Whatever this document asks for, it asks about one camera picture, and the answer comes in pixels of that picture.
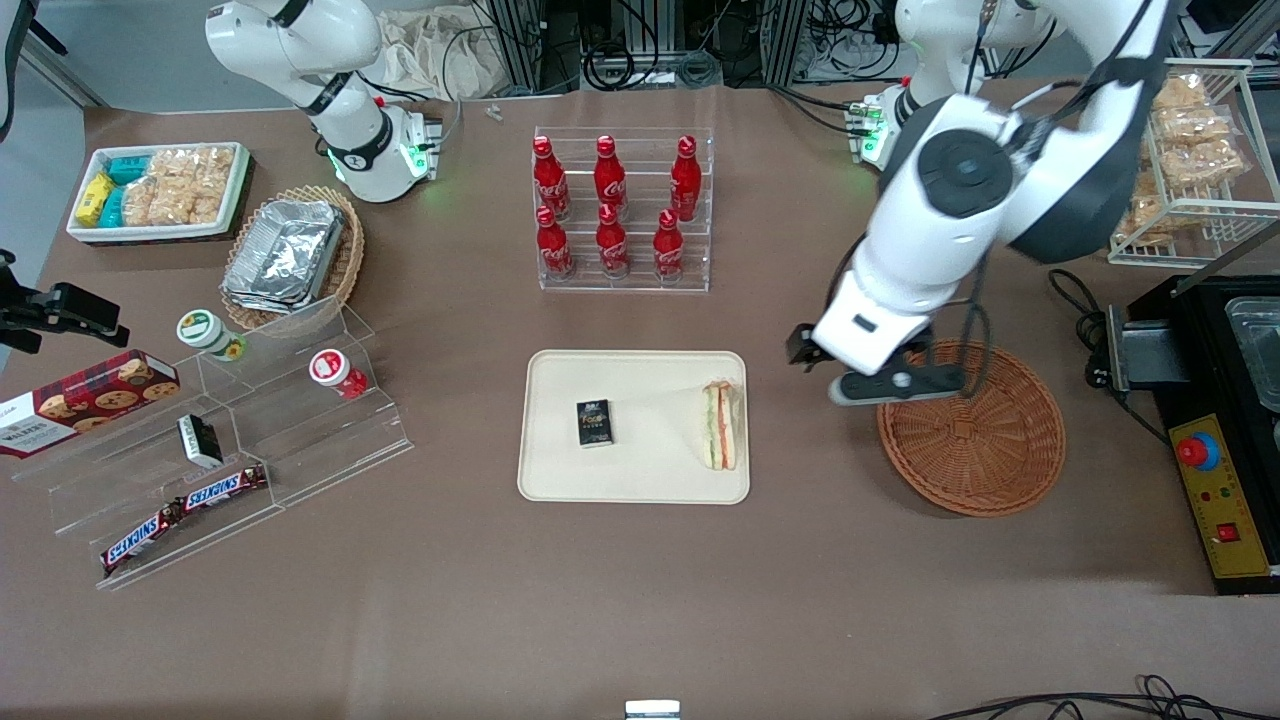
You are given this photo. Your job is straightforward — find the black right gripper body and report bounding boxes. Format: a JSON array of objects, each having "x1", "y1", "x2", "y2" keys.
[{"x1": 0, "y1": 250, "x2": 46, "y2": 311}]

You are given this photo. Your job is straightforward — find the triangle sandwich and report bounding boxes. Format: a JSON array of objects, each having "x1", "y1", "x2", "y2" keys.
[{"x1": 697, "y1": 378, "x2": 744, "y2": 472}]

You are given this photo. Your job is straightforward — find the brown round wicker basket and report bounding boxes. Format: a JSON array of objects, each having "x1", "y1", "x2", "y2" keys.
[{"x1": 877, "y1": 340, "x2": 1067, "y2": 518}]

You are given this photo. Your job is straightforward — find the cream plastic serving tray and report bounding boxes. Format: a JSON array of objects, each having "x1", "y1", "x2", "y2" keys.
[{"x1": 517, "y1": 349, "x2": 751, "y2": 505}]

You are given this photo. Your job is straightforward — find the light wicker basket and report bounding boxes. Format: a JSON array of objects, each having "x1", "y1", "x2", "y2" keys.
[{"x1": 220, "y1": 185, "x2": 366, "y2": 331}]

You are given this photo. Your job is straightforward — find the red tartan Walkers cookie box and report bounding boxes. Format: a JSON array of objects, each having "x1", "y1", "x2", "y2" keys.
[{"x1": 0, "y1": 350, "x2": 181, "y2": 459}]

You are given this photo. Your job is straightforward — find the green lid yoghurt cup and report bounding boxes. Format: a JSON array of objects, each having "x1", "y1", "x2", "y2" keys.
[{"x1": 177, "y1": 310, "x2": 247, "y2": 362}]

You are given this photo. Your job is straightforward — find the yellow snack packet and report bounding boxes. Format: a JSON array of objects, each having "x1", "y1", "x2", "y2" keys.
[{"x1": 75, "y1": 172, "x2": 116, "y2": 227}]

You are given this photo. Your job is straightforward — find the clear rice cracker bag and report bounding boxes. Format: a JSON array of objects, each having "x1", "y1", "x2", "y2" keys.
[
  {"x1": 1160, "y1": 140, "x2": 1248, "y2": 191},
  {"x1": 1114, "y1": 170, "x2": 1167, "y2": 247},
  {"x1": 150, "y1": 148, "x2": 235, "y2": 199},
  {"x1": 1150, "y1": 74, "x2": 1208, "y2": 113},
  {"x1": 122, "y1": 178, "x2": 223, "y2": 227},
  {"x1": 1150, "y1": 108, "x2": 1233, "y2": 147}
]

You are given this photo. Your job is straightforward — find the small black box white side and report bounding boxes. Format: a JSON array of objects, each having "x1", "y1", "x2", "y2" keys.
[{"x1": 178, "y1": 413, "x2": 224, "y2": 469}]

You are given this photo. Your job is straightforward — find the red cola bottle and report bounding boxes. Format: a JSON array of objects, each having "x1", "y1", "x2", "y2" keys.
[
  {"x1": 670, "y1": 135, "x2": 703, "y2": 223},
  {"x1": 596, "y1": 204, "x2": 630, "y2": 278},
  {"x1": 536, "y1": 206, "x2": 576, "y2": 281},
  {"x1": 654, "y1": 208, "x2": 685, "y2": 283},
  {"x1": 594, "y1": 135, "x2": 628, "y2": 216},
  {"x1": 533, "y1": 136, "x2": 571, "y2": 221}
]

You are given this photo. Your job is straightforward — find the clear acrylic bottle rack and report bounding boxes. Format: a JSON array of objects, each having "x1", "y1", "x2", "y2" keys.
[{"x1": 533, "y1": 127, "x2": 714, "y2": 293}]

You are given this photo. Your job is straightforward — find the white rectangular snack bin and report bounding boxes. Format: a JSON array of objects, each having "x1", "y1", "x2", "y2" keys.
[{"x1": 67, "y1": 142, "x2": 251, "y2": 246}]

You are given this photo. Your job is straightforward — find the aluminium foil container stack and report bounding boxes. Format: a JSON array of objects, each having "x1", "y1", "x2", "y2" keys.
[{"x1": 222, "y1": 200, "x2": 346, "y2": 313}]

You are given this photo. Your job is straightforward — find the Snickers chocolate bar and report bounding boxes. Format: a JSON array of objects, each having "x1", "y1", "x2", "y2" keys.
[
  {"x1": 100, "y1": 500, "x2": 187, "y2": 576},
  {"x1": 178, "y1": 464, "x2": 269, "y2": 513}
]

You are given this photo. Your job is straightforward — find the small black box gold print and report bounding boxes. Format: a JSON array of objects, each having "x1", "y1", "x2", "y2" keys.
[{"x1": 576, "y1": 399, "x2": 614, "y2": 448}]

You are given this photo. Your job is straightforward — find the clear acrylic step stand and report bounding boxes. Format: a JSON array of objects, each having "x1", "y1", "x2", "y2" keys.
[{"x1": 12, "y1": 295, "x2": 414, "y2": 591}]

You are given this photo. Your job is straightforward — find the red lid yoghurt cup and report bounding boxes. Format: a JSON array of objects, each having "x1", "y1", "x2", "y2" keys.
[{"x1": 308, "y1": 349, "x2": 369, "y2": 401}]

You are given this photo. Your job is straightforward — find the black stand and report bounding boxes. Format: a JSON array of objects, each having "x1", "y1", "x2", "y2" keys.
[{"x1": 0, "y1": 0, "x2": 67, "y2": 141}]

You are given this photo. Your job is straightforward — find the black machine housing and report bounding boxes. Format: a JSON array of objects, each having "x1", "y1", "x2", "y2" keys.
[{"x1": 1105, "y1": 275, "x2": 1280, "y2": 596}]

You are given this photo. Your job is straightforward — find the yellow control panel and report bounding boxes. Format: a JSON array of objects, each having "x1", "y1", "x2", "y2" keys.
[{"x1": 1168, "y1": 415, "x2": 1277, "y2": 581}]

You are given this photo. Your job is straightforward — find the clear plastic container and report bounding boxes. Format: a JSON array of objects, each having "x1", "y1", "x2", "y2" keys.
[{"x1": 1225, "y1": 297, "x2": 1280, "y2": 413}]

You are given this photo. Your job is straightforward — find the white cloth bag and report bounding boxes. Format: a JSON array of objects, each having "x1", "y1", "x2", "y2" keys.
[{"x1": 375, "y1": 5, "x2": 501, "y2": 101}]

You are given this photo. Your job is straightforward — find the black power cable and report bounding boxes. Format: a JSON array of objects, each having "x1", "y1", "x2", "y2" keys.
[{"x1": 1048, "y1": 268, "x2": 1119, "y2": 393}]

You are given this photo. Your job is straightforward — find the black base cables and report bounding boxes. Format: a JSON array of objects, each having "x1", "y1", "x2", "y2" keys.
[{"x1": 768, "y1": 84, "x2": 869, "y2": 139}]

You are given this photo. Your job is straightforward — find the black cable coil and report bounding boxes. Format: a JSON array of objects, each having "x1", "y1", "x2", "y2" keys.
[{"x1": 583, "y1": 42, "x2": 723, "y2": 93}]

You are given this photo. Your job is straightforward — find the white wire rack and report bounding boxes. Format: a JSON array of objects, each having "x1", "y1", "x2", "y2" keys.
[{"x1": 1108, "y1": 58, "x2": 1280, "y2": 269}]

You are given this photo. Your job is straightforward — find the black floor cables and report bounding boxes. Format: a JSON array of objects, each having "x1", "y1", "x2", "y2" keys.
[{"x1": 930, "y1": 675, "x2": 1280, "y2": 720}]

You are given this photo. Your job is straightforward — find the aluminium frame rack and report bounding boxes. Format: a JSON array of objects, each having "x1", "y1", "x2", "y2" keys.
[{"x1": 490, "y1": 0, "x2": 813, "y2": 93}]

